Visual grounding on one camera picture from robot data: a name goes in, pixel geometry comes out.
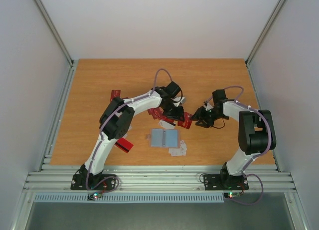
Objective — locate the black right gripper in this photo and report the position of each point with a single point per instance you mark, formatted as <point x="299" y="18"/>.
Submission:
<point x="206" y="115"/>

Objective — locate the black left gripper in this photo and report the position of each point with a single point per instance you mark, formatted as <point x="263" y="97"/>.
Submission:
<point x="177" y="115"/>

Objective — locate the pink leather card holder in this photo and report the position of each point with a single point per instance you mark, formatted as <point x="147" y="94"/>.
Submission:
<point x="164" y="138"/>

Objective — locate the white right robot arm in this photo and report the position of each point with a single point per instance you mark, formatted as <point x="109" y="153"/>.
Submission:
<point x="256" y="133"/>

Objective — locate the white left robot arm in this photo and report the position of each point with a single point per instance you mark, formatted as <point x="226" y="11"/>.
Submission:
<point x="116" y="119"/>

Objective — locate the red VIP card far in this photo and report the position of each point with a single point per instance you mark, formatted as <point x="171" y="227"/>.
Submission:
<point x="187" y="121"/>

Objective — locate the red vip card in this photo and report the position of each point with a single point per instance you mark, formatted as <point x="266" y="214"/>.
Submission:
<point x="187" y="121"/>
<point x="157" y="113"/>
<point x="115" y="93"/>

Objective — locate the white VIP card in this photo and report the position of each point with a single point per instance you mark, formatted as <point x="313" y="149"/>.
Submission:
<point x="166" y="125"/>

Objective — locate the red VIP card right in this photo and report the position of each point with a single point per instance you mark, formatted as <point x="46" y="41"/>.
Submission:
<point x="157" y="113"/>

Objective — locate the white card pile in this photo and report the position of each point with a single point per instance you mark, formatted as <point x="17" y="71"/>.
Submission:
<point x="181" y="151"/>

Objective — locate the red VIP card left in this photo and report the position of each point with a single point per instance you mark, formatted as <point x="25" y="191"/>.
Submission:
<point x="115" y="93"/>

